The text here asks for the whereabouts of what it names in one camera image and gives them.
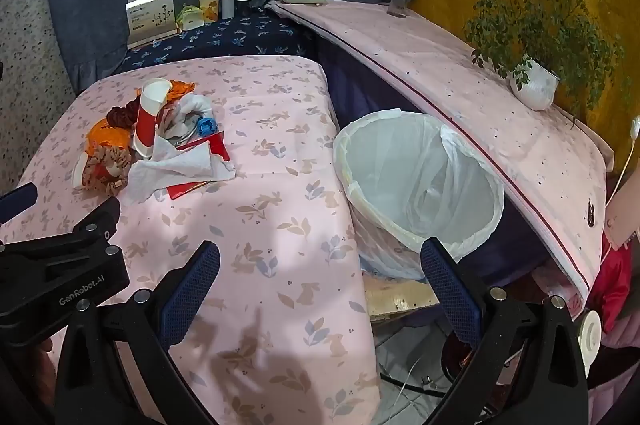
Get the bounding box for white cable with switch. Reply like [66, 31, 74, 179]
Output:
[602, 115, 640, 210]

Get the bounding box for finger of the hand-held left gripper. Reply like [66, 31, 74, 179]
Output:
[0, 184, 40, 218]
[0, 196, 122, 272]

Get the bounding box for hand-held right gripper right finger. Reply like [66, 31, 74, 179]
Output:
[420, 237, 591, 425]

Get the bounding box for pink cloth with red stripe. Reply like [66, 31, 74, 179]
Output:
[265, 0, 608, 316]

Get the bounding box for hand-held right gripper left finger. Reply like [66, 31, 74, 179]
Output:
[55, 241, 223, 425]

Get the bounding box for white round disc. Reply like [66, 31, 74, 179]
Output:
[577, 310, 603, 363]

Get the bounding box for round trash bin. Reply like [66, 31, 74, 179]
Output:
[334, 110, 505, 282]

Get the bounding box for red paper envelope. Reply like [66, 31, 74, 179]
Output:
[167, 131, 233, 200]

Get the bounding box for white plastic bin liner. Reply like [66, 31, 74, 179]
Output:
[332, 109, 506, 256]

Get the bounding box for white tissue paper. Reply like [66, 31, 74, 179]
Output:
[120, 135, 236, 206]

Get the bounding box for dark red scrunchie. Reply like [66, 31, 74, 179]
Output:
[107, 97, 143, 128]

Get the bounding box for small green packet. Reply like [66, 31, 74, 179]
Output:
[177, 4, 203, 32]

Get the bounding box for orange plastic wrapper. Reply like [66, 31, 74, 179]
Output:
[167, 79, 196, 102]
[85, 117, 135, 156]

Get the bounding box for green fern plant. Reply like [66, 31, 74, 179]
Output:
[442, 0, 631, 126]

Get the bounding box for white plant pot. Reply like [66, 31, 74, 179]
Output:
[509, 57, 561, 112]

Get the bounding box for navy floral cloth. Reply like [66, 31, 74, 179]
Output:
[115, 7, 321, 76]

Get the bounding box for red garment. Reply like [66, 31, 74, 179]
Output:
[585, 232, 633, 336]

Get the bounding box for wooden board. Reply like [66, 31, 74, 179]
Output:
[362, 275, 441, 321]

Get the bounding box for pink appliance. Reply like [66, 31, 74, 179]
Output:
[602, 200, 640, 251]

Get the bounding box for pink rabbit print tablecloth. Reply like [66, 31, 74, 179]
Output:
[0, 55, 383, 425]

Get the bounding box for red and white paper cup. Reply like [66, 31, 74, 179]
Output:
[132, 78, 172, 156]

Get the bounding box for white open box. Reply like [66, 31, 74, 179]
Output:
[126, 0, 180, 50]

